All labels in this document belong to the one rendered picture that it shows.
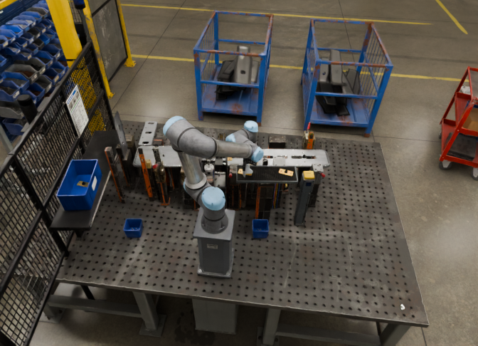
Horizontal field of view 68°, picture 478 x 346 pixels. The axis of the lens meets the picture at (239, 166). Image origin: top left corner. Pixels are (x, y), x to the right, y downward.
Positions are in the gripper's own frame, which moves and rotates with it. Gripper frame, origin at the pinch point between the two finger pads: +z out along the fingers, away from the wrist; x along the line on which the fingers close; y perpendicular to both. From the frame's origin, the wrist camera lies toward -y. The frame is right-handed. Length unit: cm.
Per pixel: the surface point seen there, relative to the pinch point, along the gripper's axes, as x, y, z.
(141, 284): -64, -47, 48
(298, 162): 35.8, 29.9, 17.8
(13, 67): 99, -256, 21
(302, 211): 6, 39, 33
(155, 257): -44, -46, 48
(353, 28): 552, 77, 118
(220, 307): -51, -1, 79
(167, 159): 14, -59, 18
